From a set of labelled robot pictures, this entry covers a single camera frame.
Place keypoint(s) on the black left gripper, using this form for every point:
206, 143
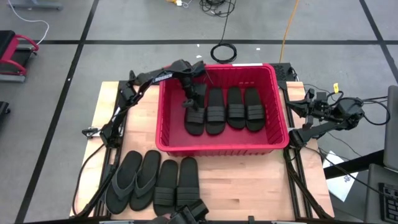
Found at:
194, 95

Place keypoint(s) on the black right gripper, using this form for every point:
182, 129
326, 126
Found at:
323, 109

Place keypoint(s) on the black slide sandal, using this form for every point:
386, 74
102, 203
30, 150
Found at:
215, 118
255, 115
164, 186
187, 180
195, 123
236, 112

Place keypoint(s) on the black flip-flop sandal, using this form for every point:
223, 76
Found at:
122, 183
146, 180

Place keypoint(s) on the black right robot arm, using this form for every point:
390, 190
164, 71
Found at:
348, 109

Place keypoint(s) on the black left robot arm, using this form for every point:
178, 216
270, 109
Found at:
163, 76

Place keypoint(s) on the red plastic bin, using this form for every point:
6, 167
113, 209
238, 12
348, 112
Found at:
224, 141

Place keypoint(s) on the black perforated box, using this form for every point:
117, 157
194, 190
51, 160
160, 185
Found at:
284, 72

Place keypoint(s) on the long white tape strip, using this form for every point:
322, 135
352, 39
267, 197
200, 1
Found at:
247, 64

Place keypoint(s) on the black desk beam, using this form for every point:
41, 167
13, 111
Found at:
351, 165

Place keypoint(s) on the white paper sheet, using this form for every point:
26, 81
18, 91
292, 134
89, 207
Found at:
339, 183

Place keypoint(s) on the white power adapter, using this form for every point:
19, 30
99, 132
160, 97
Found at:
179, 3

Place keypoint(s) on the grey monitor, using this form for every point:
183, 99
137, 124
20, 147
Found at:
392, 130

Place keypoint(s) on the silver base mounting plate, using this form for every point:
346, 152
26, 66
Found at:
91, 132

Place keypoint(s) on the grey desk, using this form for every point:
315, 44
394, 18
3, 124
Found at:
376, 199

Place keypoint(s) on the black keyboard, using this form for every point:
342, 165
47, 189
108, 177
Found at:
390, 202

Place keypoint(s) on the grey metal table foot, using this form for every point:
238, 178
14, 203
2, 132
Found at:
34, 4

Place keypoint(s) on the red and black cart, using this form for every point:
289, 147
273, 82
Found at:
12, 56

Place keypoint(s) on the black aluminium frame rail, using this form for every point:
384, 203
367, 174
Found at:
112, 157
290, 174

